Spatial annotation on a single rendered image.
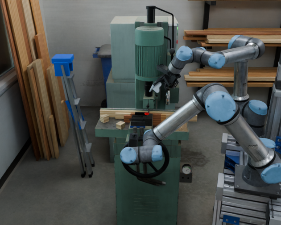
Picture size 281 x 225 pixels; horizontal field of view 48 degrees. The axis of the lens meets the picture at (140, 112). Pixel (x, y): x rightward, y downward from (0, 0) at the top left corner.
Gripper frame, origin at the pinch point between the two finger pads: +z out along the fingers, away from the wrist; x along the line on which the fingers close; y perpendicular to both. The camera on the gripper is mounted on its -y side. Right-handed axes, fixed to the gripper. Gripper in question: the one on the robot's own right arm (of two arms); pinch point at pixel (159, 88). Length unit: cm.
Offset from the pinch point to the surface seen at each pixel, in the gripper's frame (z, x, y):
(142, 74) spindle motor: 0.1, -4.6, -12.5
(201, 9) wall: 76, 190, -140
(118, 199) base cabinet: 76, -23, 37
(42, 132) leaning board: 152, -33, -70
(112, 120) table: 37.3, -18.6, -5.8
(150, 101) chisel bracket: 14.8, 0.7, -0.9
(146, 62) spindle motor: -7.1, -3.5, -15.6
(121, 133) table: 31.0, -20.3, 7.5
